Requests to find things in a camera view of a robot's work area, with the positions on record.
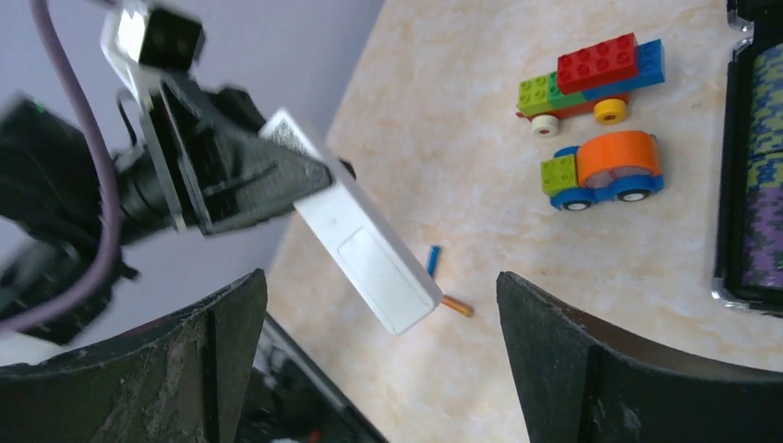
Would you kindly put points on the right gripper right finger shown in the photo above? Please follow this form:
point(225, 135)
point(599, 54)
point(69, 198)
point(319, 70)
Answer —
point(581, 379)

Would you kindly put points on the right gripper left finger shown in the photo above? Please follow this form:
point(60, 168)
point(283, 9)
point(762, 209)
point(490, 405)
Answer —
point(179, 378)

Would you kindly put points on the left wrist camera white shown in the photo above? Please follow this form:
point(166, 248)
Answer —
point(141, 40)

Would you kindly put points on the black poker chip case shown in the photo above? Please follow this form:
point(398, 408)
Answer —
point(761, 24)

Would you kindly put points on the orange blue toy car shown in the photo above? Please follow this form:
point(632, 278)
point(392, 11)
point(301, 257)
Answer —
point(620, 166)

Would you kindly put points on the blue battery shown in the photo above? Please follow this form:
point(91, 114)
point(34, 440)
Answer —
point(433, 260)

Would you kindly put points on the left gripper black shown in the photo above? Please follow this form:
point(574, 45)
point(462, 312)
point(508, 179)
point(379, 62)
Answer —
point(203, 164)

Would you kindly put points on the white remote control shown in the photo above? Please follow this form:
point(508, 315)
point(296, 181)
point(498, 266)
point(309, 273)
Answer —
point(372, 256)

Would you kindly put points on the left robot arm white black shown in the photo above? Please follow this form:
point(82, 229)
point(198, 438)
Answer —
point(48, 188)

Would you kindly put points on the green purple chip stack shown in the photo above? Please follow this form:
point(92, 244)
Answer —
point(762, 243)

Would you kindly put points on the orange battery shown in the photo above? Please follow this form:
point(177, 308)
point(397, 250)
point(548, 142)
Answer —
point(457, 305)

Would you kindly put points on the red blue brick truck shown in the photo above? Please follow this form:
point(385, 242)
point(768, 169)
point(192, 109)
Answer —
point(597, 79)

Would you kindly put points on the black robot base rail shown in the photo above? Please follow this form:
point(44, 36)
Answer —
point(290, 399)

